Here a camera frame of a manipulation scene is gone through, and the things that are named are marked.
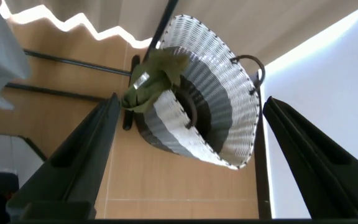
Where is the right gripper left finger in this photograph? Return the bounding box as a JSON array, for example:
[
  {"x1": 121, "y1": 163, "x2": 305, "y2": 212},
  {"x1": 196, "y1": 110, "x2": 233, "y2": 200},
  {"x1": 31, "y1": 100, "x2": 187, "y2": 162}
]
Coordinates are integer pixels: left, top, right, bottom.
[{"x1": 5, "y1": 92, "x2": 121, "y2": 220}]

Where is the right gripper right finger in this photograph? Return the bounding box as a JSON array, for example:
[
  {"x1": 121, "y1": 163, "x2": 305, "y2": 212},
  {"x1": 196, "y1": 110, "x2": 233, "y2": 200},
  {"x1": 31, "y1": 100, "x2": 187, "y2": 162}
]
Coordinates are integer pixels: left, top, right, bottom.
[{"x1": 262, "y1": 96, "x2": 358, "y2": 218}]

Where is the green garment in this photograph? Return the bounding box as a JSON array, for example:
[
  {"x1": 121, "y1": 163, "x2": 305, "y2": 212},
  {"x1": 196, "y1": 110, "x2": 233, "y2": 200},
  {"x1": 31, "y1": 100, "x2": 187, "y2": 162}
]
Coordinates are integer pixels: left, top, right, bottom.
[{"x1": 121, "y1": 48, "x2": 190, "y2": 113}]

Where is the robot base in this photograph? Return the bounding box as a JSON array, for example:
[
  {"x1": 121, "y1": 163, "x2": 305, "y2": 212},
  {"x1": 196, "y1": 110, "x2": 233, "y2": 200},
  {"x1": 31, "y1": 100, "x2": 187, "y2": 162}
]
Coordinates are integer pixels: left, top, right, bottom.
[{"x1": 0, "y1": 130, "x2": 48, "y2": 224}]

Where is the white laundry basket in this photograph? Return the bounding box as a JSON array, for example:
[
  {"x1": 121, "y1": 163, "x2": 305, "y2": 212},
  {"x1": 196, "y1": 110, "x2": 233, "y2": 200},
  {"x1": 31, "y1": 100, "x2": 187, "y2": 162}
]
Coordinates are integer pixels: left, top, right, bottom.
[{"x1": 134, "y1": 14, "x2": 266, "y2": 170}]

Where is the black clothes rack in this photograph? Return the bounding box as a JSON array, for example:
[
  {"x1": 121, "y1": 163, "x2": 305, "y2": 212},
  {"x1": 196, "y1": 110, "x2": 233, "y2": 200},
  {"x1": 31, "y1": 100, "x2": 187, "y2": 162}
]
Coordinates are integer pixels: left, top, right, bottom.
[{"x1": 4, "y1": 0, "x2": 180, "y2": 131}]

